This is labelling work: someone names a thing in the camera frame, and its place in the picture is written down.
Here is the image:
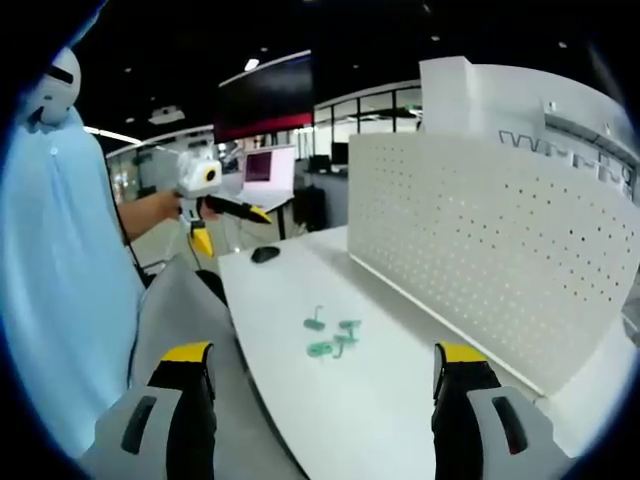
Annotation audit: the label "pink-lit monitor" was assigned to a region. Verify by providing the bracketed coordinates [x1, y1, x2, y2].
[243, 150, 274, 184]

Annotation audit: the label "white chest-worn device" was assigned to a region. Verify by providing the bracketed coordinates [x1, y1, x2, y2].
[23, 46, 83, 127]

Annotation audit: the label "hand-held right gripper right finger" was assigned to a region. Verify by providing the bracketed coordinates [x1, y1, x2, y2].
[432, 341, 574, 480]

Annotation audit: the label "white perforated mounting plate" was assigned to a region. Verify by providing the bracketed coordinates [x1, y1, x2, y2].
[346, 131, 640, 397]

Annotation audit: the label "ceiling projector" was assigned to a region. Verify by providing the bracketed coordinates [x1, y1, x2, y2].
[148, 105, 187, 127]

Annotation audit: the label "person's light blue shirt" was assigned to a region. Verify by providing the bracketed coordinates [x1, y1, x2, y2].
[0, 105, 147, 462]

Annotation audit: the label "white lettered partition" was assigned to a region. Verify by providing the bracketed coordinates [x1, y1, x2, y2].
[418, 56, 640, 202]

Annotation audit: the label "black cable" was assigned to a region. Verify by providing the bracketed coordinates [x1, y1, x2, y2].
[106, 158, 152, 289]

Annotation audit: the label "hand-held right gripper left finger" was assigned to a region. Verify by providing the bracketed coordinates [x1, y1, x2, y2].
[79, 341, 217, 480]

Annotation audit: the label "large black hanging screen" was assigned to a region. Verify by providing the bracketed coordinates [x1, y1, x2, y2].
[213, 49, 316, 145]

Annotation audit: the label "black office chair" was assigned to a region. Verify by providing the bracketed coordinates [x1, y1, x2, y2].
[293, 183, 329, 234]

